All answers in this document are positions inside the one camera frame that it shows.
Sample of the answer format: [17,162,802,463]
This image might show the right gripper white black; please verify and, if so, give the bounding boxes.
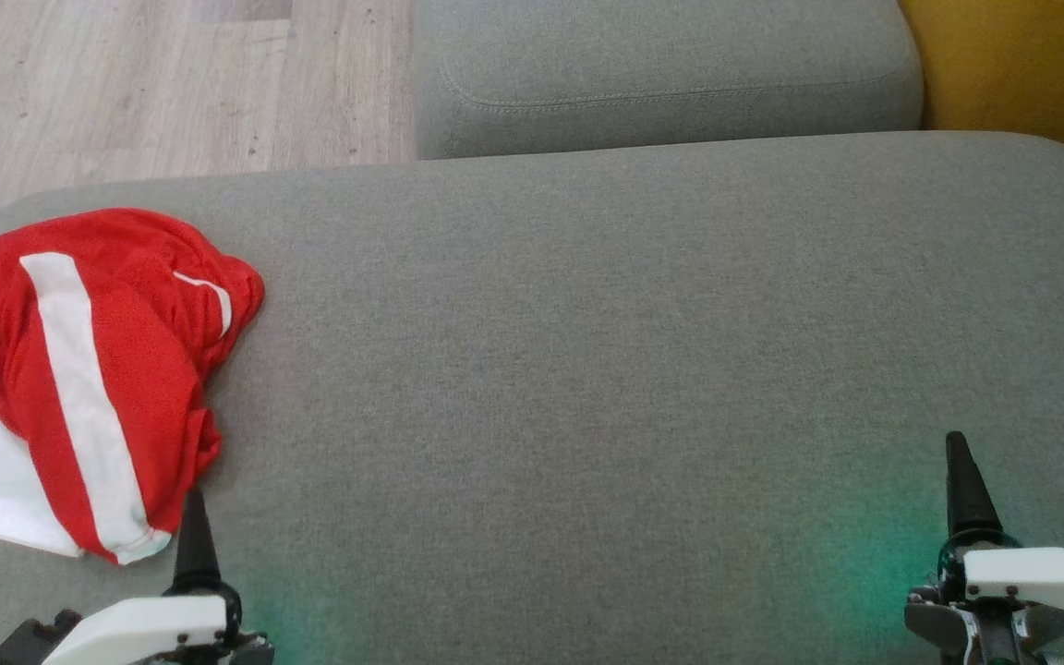
[904,431,1064,665]

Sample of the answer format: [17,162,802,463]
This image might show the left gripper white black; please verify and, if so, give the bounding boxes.
[42,488,275,665]

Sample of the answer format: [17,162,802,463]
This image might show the red shorts with white stripe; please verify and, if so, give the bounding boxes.
[0,208,267,566]

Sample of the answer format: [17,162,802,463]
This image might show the large grey sofa chaise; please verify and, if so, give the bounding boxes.
[0,131,1064,665]

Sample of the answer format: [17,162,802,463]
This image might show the yellow sofa back cushion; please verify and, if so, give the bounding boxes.
[897,0,1064,186]

